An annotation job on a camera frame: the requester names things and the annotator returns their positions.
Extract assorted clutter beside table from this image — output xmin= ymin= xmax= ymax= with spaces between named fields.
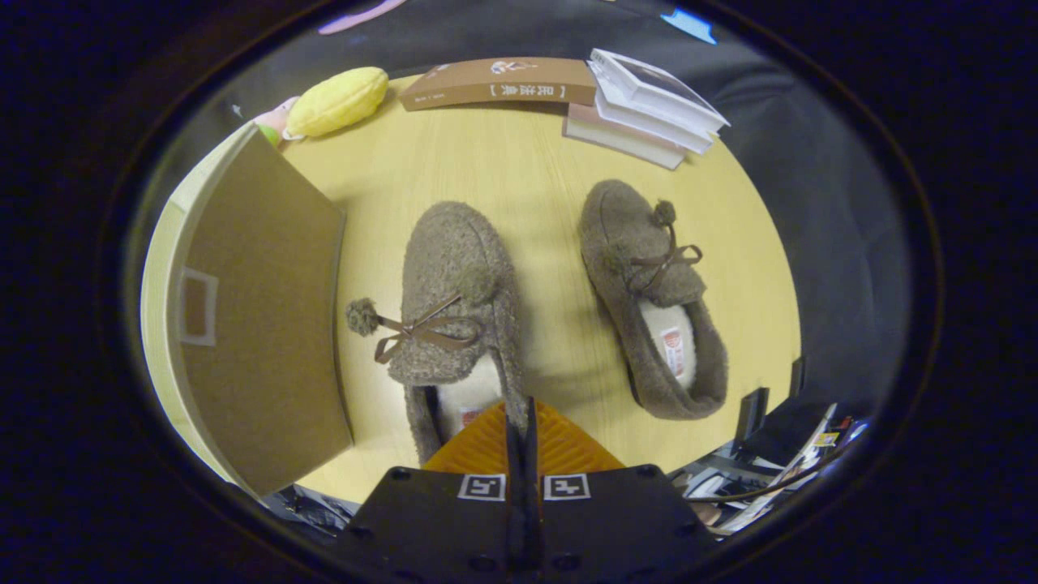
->
xmin=673 ymin=357 xmax=873 ymax=536

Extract white book with portrait cover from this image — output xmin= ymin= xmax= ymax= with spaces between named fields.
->
xmin=590 ymin=49 xmax=731 ymax=135

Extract pink and green plush toy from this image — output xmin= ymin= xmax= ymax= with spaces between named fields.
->
xmin=253 ymin=96 xmax=301 ymax=147

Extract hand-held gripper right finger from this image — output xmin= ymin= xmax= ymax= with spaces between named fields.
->
xmin=523 ymin=397 xmax=718 ymax=584

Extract beige cardboard storage box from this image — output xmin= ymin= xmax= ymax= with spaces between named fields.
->
xmin=139 ymin=122 xmax=355 ymax=497

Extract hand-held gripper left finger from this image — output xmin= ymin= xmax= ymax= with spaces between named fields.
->
xmin=332 ymin=397 xmax=524 ymax=584

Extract brown fuzzy shoe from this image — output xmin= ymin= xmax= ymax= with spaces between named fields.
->
xmin=346 ymin=201 xmax=530 ymax=467
xmin=579 ymin=179 xmax=729 ymax=420

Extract yellow plush toy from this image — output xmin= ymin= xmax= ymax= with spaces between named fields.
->
xmin=285 ymin=67 xmax=390 ymax=139

